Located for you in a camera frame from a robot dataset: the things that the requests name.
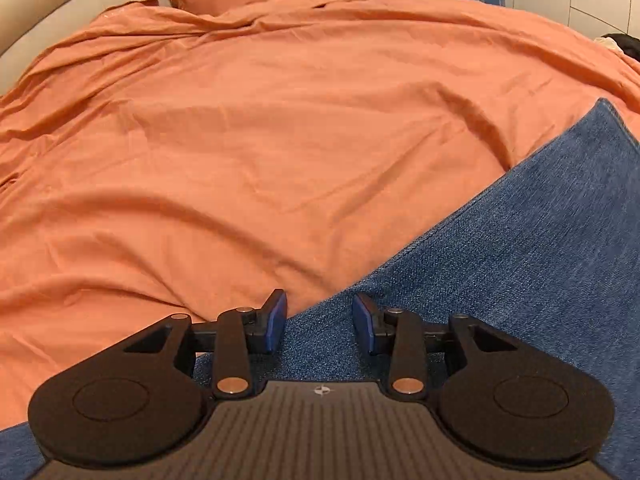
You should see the cream bed headboard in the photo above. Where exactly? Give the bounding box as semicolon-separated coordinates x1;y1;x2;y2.
0;0;166;53

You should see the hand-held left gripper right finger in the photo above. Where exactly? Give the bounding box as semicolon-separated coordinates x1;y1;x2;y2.
352;293;521;401

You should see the orange duvet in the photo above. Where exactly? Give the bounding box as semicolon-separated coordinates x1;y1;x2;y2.
0;0;640;432

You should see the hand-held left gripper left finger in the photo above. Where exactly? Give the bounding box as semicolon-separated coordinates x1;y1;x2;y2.
122;288;289;401

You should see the dark cloth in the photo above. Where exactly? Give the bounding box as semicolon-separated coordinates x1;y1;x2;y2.
595;33;640;58

